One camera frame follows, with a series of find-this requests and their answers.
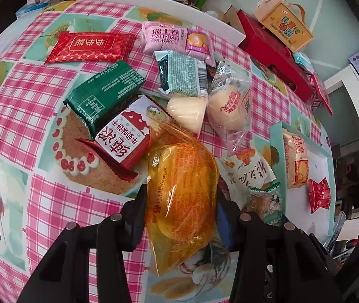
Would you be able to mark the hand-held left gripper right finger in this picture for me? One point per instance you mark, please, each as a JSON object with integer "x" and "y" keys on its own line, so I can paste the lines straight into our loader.
{"x": 225, "y": 227}

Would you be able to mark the white storage box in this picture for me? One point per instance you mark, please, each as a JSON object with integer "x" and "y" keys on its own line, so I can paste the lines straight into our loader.
{"x": 167, "y": 6}

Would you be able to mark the red gift box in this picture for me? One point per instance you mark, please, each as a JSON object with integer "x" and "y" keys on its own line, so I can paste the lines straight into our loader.
{"x": 271, "y": 50}

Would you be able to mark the black snack packet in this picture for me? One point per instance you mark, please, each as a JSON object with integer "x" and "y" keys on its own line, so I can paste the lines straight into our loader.
{"x": 212, "y": 72}

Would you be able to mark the white cabinet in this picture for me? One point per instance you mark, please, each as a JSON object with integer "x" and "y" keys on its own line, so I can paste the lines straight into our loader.
{"x": 353, "y": 107}

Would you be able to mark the orange swiss roll packet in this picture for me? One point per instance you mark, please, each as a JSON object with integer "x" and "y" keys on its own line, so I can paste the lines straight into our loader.
{"x": 296, "y": 161}

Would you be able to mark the light blue packet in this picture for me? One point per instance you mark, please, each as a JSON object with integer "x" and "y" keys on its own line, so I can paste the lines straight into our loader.
{"x": 302, "y": 60}

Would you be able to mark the dark green snack packet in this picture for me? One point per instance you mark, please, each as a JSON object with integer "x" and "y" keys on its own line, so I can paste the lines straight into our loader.
{"x": 110, "y": 94}

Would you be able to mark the teal tray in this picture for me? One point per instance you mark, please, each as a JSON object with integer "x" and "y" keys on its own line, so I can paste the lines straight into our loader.
{"x": 320, "y": 164}

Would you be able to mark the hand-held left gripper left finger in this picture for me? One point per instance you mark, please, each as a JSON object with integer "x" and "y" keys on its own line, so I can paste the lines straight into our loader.
{"x": 137, "y": 214}

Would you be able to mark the clear steamed cake packet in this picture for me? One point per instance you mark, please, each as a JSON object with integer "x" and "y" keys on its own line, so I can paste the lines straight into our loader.
{"x": 230, "y": 107}

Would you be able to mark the red patterned box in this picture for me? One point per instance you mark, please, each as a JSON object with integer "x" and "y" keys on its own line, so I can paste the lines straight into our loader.
{"x": 321, "y": 94}

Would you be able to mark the orange bread packet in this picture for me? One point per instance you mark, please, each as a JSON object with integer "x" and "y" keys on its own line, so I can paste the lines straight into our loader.
{"x": 179, "y": 195}

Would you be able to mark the pale yellow cake wedge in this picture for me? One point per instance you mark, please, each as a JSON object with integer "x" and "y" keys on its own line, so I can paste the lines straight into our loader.
{"x": 187, "y": 112}

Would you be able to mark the pink swiss roll packet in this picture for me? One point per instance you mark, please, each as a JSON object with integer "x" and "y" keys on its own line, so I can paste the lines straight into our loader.
{"x": 173, "y": 39}

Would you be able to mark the red and white biscuit packet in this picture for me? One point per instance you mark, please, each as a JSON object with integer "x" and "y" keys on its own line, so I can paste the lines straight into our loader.
{"x": 129, "y": 132}

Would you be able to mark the checked printed tablecloth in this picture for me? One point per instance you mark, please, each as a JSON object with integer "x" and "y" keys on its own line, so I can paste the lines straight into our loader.
{"x": 40, "y": 116}

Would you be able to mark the clear cartoon snack packet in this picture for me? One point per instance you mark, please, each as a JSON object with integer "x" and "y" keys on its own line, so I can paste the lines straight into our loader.
{"x": 268, "y": 202}

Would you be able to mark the white packet with orange print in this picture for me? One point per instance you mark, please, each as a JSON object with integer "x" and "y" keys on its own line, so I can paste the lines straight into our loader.
{"x": 246, "y": 170}

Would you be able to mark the small red snack packet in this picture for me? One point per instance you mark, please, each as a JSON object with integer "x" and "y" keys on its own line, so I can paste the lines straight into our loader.
{"x": 318, "y": 194}

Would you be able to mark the light green snack packet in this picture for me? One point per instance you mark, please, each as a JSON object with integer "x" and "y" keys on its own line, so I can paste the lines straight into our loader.
{"x": 181, "y": 75}

